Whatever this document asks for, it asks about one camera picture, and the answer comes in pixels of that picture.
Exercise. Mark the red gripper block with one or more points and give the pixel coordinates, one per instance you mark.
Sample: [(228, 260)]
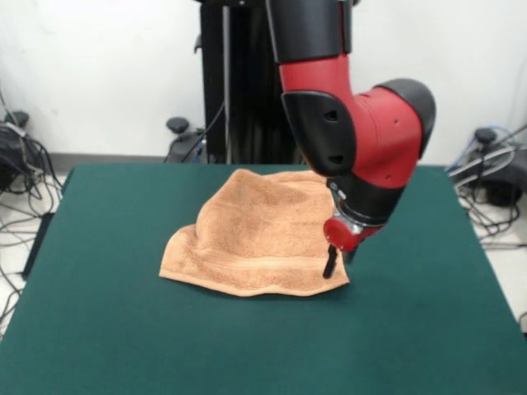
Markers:
[(339, 236)]

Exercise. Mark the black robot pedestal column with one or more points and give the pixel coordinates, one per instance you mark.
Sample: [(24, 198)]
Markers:
[(247, 82)]

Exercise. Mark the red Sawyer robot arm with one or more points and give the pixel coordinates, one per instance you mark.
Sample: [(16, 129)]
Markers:
[(370, 136)]

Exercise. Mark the dark green table cloth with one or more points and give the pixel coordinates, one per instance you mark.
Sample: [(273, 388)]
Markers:
[(123, 247)]

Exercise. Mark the black pedestal foot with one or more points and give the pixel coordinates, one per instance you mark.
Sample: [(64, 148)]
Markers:
[(500, 189), (12, 148), (178, 124)]

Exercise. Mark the orange terry towel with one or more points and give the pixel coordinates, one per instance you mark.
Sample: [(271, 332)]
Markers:
[(255, 230)]

